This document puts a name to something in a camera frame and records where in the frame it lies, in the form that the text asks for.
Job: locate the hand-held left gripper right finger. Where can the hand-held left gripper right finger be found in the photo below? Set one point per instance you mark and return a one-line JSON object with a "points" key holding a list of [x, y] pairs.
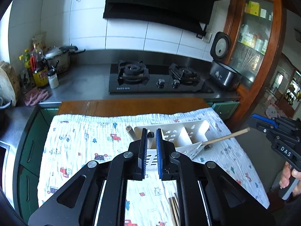
{"points": [[160, 155]]}

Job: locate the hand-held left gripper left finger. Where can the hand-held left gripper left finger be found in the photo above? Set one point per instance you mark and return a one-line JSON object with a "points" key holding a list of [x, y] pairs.
{"points": [[144, 158]]}

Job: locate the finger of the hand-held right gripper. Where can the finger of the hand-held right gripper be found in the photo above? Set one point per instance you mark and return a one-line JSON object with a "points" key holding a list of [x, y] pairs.
{"points": [[262, 118], [258, 126]]}

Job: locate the white plastic utensil holder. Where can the white plastic utensil holder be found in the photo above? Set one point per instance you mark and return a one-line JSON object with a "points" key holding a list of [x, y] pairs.
{"points": [[185, 131]]}

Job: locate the bunch of wooden chopsticks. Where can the bunch of wooden chopsticks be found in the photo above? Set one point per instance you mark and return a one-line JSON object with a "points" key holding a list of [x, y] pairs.
{"points": [[174, 207]]}

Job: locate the person's right hand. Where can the person's right hand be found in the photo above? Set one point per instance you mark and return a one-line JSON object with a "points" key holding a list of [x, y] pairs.
{"points": [[285, 176]]}

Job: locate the green cabinet door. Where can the green cabinet door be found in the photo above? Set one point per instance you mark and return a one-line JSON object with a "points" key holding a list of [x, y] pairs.
{"points": [[224, 108]]}

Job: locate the printed white blanket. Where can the printed white blanket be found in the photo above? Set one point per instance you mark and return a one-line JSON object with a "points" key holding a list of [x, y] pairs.
{"points": [[89, 141]]}

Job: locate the black rice cooker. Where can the black rice cooker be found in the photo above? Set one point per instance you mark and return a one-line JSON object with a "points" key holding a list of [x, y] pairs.
{"points": [[223, 75]]}

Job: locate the black gas stove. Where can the black gas stove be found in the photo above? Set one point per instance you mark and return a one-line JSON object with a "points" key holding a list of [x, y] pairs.
{"points": [[155, 82]]}

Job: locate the wooden glass door cabinet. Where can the wooden glass door cabinet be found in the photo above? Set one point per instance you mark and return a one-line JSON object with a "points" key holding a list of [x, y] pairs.
{"points": [[278, 28]]}

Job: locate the yellow box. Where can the yellow box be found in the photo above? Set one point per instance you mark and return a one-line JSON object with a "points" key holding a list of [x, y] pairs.
{"points": [[252, 7]]}

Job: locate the green lower cabinet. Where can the green lower cabinet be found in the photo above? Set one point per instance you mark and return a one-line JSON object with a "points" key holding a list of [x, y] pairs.
{"points": [[33, 146]]}

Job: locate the white lidded jar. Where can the white lidded jar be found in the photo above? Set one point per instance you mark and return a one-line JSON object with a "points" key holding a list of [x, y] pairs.
{"points": [[53, 81]]}

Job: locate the pink rag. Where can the pink rag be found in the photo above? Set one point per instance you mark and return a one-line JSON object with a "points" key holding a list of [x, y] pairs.
{"points": [[36, 97]]}

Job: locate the steel pressure cooker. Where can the steel pressure cooker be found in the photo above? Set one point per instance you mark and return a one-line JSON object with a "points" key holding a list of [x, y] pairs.
{"points": [[60, 58]]}

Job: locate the black range hood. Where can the black range hood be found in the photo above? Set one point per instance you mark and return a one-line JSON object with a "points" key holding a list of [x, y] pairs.
{"points": [[164, 2]]}

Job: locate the round wooden cutting board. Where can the round wooden cutting board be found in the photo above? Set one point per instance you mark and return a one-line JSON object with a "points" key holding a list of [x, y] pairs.
{"points": [[8, 84]]}

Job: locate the snack bag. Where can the snack bag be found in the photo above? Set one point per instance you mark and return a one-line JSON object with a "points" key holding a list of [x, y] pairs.
{"points": [[38, 40]]}

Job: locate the wall socket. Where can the wall socket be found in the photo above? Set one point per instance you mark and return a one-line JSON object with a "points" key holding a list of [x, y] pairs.
{"points": [[204, 38]]}

